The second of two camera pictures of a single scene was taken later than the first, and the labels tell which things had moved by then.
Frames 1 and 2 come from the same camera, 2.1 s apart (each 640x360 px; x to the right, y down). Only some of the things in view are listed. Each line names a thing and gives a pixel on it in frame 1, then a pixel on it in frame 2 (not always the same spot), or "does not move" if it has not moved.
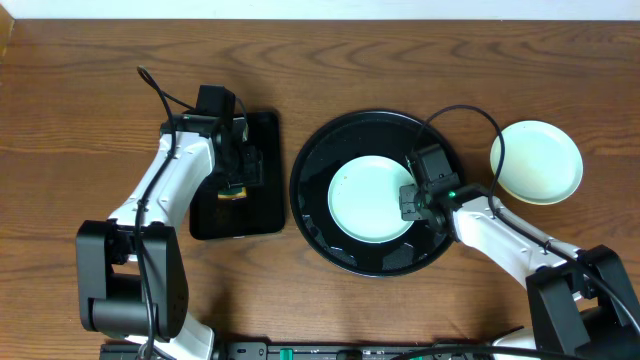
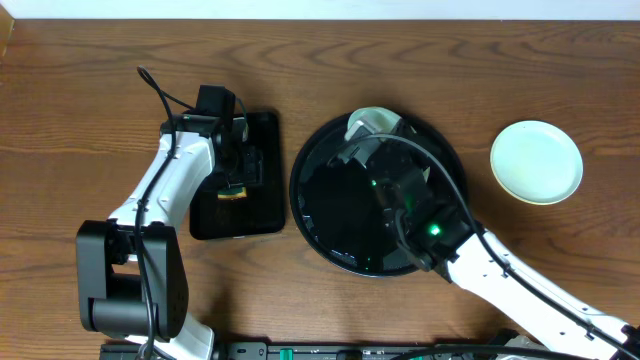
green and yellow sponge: x=233 y=195 does not move
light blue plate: x=542 y=161 does not move
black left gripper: x=239 y=181 does not move
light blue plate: x=364 y=198 to x=382 y=120
